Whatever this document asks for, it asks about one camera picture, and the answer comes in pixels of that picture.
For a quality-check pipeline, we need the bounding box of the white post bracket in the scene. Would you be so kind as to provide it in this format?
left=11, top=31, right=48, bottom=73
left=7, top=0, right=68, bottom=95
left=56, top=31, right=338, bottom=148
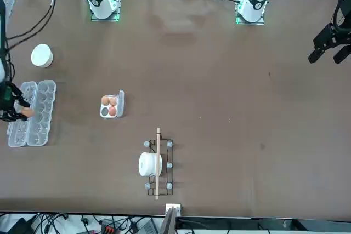
left=165, top=203, right=182, bottom=215

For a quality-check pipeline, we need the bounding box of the white four-slot egg tray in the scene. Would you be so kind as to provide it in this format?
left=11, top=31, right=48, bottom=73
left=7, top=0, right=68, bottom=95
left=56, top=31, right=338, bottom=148
left=99, top=89, right=126, bottom=119

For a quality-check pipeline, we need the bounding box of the white paper cup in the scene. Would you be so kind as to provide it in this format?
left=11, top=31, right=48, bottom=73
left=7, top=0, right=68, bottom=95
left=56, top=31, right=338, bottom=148
left=30, top=43, right=54, bottom=68

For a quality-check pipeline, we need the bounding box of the aluminium camera post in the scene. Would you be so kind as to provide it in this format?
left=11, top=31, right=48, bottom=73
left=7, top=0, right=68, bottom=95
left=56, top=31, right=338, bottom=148
left=160, top=208, right=178, bottom=234

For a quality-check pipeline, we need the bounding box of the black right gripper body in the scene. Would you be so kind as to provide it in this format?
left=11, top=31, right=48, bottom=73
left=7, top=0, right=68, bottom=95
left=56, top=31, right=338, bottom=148
left=0, top=81, right=16, bottom=113

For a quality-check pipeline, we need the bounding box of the grey power adapter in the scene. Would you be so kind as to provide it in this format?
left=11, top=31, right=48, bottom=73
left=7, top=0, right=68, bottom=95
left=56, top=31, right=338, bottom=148
left=138, top=219, right=160, bottom=234

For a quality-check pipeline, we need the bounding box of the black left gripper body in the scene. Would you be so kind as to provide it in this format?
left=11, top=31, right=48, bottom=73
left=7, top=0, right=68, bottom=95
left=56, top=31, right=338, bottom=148
left=336, top=0, right=351, bottom=45

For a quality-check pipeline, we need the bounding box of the transparent twelve-slot egg tray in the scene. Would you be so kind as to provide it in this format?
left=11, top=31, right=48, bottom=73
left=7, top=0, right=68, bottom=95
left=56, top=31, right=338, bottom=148
left=7, top=79, right=58, bottom=147

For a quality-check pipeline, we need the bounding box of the red and black connector box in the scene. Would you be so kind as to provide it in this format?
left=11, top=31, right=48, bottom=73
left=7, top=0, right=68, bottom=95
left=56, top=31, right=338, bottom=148
left=100, top=219, right=116, bottom=234

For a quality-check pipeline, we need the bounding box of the black wire rack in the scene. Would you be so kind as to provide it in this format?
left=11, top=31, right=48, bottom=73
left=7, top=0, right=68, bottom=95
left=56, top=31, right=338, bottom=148
left=144, top=131, right=175, bottom=197

